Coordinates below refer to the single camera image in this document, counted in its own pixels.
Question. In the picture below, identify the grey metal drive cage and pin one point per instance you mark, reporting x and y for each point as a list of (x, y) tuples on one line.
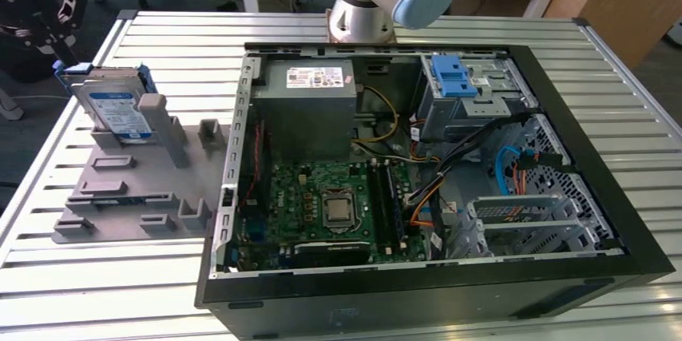
[(480, 107)]

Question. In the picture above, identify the black graphics card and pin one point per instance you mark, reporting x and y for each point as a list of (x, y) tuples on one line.
[(330, 255)]

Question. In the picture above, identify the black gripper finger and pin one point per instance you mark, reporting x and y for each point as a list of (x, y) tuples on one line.
[(73, 9), (25, 35)]

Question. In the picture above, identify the hard disk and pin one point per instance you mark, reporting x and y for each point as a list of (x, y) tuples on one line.
[(114, 109)]

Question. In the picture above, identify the blue plastic drive latch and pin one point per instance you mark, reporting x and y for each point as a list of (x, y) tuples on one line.
[(453, 77)]

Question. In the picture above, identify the green motherboard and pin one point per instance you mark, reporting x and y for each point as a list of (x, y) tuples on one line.
[(298, 193)]

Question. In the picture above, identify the CPU socket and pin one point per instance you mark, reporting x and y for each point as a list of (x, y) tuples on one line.
[(341, 192)]

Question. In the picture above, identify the black office chair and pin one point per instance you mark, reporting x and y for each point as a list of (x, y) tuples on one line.
[(22, 71)]

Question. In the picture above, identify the white desk foot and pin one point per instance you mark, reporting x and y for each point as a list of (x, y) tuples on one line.
[(12, 107)]

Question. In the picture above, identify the silver CPU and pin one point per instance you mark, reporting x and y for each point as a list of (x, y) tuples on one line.
[(338, 210)]

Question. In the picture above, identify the metal disk bay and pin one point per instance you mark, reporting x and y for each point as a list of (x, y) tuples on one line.
[(533, 226)]

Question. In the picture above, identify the black RAM slot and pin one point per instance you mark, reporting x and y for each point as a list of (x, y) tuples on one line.
[(395, 205), (381, 205)]

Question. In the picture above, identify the black PC case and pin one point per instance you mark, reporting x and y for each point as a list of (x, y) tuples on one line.
[(373, 301)]

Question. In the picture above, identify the grey power supply unit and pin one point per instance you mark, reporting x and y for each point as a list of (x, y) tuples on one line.
[(304, 117)]

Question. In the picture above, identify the grey parts rack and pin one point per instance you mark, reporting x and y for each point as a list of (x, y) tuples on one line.
[(156, 189)]

